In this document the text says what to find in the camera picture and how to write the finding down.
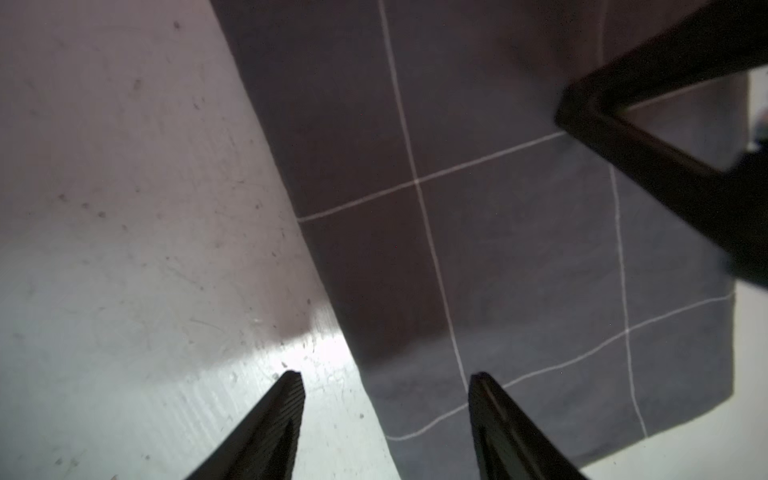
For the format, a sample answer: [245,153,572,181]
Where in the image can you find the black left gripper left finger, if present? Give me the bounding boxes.
[189,370,306,480]

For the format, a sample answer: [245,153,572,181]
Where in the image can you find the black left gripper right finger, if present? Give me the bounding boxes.
[468,372,585,480]

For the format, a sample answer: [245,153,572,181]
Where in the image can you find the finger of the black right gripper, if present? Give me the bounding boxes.
[555,1,767,287]

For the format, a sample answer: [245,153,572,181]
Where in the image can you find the dark grey grid cloth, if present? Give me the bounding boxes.
[213,1,734,479]

